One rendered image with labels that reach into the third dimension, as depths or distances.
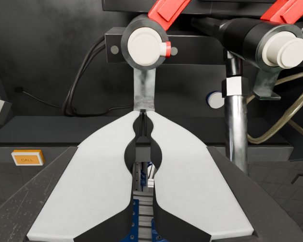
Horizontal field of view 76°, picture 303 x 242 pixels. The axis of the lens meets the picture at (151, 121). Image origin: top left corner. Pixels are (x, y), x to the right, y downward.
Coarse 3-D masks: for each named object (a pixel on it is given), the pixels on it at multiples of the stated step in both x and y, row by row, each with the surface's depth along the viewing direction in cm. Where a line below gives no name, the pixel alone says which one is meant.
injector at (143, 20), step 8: (144, 16) 13; (128, 24) 14; (136, 24) 11; (144, 24) 11; (152, 24) 11; (128, 32) 11; (160, 32) 11; (168, 40) 11; (128, 56) 11; (136, 64) 12; (152, 64) 12; (160, 64) 12
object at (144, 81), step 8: (136, 72) 12; (144, 72) 12; (152, 72) 12; (136, 80) 12; (144, 80) 12; (152, 80) 13; (136, 88) 13; (144, 88) 13; (152, 88) 13; (136, 96) 13; (144, 96) 13; (152, 96) 13
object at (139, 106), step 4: (136, 104) 13; (140, 104) 13; (144, 104) 13; (148, 104) 13; (152, 104) 13; (136, 108) 13; (140, 108) 13; (144, 108) 13; (148, 108) 13; (152, 108) 13
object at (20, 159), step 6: (18, 150) 37; (24, 150) 37; (30, 150) 37; (36, 150) 37; (18, 156) 36; (24, 156) 37; (30, 156) 37; (36, 156) 37; (42, 156) 38; (18, 162) 37; (24, 162) 37; (30, 162) 37; (36, 162) 37
